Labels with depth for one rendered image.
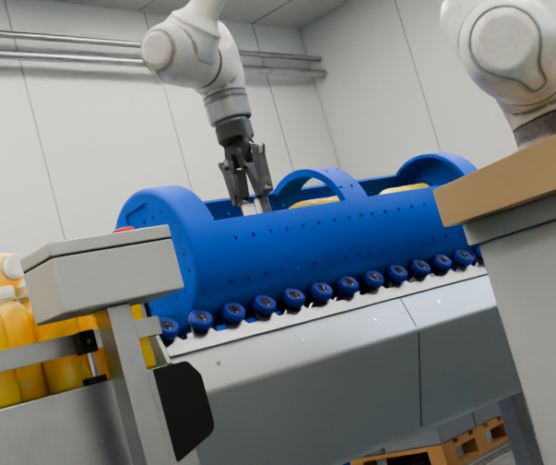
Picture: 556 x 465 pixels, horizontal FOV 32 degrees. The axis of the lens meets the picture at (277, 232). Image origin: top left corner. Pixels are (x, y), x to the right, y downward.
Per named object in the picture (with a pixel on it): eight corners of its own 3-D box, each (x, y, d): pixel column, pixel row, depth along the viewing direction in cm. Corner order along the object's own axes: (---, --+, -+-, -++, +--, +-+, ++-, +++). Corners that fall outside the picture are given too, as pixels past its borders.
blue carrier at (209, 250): (512, 246, 226) (470, 133, 230) (215, 316, 169) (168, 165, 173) (426, 280, 247) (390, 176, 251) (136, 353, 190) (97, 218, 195)
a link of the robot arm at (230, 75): (214, 108, 204) (183, 101, 192) (195, 39, 206) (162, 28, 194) (258, 89, 199) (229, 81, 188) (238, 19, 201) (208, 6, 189)
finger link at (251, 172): (248, 149, 197) (252, 146, 196) (269, 197, 194) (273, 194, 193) (233, 150, 194) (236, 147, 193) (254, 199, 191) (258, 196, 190)
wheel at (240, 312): (237, 297, 180) (234, 305, 181) (218, 302, 177) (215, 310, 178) (251, 313, 177) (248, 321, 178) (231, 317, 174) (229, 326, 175)
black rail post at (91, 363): (108, 379, 144) (94, 327, 145) (90, 385, 142) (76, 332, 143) (100, 382, 146) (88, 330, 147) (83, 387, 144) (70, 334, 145)
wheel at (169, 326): (171, 313, 170) (168, 321, 171) (149, 317, 167) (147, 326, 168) (184, 329, 168) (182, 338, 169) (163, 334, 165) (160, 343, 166)
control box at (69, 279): (185, 288, 144) (168, 221, 145) (65, 313, 131) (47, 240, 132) (151, 302, 151) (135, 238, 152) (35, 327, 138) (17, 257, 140)
